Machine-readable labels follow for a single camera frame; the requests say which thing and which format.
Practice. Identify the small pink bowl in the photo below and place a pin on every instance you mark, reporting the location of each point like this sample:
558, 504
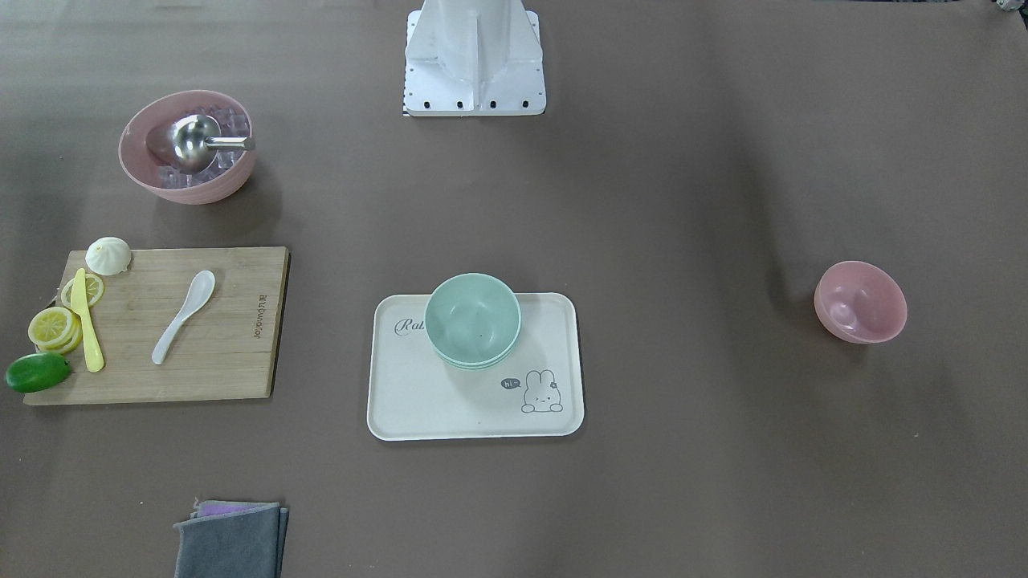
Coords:
859, 303

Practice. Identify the green bowl stack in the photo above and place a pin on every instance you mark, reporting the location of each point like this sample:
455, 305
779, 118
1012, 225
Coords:
472, 320

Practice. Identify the large pink ice bowl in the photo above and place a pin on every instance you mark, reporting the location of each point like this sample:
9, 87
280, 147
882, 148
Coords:
146, 171

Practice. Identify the white ceramic spoon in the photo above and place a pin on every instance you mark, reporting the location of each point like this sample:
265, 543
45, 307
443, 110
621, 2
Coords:
201, 289

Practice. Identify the cream rabbit tray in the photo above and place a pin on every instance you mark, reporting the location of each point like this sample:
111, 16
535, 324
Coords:
536, 391

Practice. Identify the metal ice scoop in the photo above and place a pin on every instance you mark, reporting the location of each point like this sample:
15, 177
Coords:
191, 144

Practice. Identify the grey folded cloth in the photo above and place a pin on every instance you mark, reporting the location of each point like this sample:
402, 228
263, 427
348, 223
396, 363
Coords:
250, 543

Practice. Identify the purple cloth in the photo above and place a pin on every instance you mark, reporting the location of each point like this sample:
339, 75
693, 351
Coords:
220, 507

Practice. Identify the lemon slice under knife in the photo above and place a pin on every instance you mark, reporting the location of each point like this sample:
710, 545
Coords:
94, 286

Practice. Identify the yellow plastic knife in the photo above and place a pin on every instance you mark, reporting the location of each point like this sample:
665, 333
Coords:
93, 355

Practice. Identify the lower stacked lemon slice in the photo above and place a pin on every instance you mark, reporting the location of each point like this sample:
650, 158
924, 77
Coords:
68, 344

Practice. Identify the upper lemon slice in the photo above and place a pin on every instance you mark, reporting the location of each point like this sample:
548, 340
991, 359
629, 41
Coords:
53, 328

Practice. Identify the green lime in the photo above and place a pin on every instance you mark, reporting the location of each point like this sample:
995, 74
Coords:
37, 372

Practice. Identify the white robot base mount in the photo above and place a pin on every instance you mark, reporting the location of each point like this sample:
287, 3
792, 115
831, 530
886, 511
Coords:
473, 58

